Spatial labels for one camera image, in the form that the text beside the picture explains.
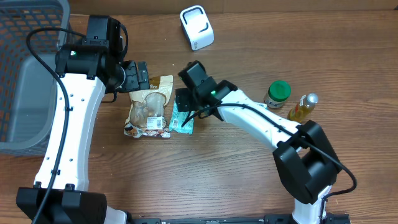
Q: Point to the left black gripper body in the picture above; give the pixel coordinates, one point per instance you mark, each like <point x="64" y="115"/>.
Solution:
<point x="131" y="81"/>

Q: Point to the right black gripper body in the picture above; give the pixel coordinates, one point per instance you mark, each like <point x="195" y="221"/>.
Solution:
<point x="189" y="100"/>

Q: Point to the mint green wipes pack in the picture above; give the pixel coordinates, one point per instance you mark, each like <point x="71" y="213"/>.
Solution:
<point x="177" y="120"/>

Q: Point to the brown Pantree snack pouch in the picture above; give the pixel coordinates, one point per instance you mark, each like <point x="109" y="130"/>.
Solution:
<point x="147" y="111"/>

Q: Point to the green lid jar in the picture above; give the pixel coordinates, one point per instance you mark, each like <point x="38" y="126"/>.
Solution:
<point x="278" y="93"/>

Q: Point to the yellow oil bottle silver cap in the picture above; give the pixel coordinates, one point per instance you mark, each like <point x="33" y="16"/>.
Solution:
<point x="303" y="108"/>

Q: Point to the Kleenex tissue pocket pack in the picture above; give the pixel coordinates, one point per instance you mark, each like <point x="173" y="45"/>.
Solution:
<point x="263" y="105"/>

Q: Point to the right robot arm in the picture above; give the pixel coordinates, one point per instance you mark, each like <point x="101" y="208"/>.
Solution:
<point x="305" y="160"/>

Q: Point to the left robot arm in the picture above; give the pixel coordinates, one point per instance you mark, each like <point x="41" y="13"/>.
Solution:
<point x="85" y="72"/>

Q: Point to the white barcode scanner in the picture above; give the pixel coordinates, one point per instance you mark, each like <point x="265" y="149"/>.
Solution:
<point x="196" y="27"/>

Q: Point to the grey plastic mesh basket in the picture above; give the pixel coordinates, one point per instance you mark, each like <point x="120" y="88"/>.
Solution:
<point x="28" y="91"/>

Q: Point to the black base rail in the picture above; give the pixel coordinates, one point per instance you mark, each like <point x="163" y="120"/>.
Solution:
<point x="211" y="221"/>

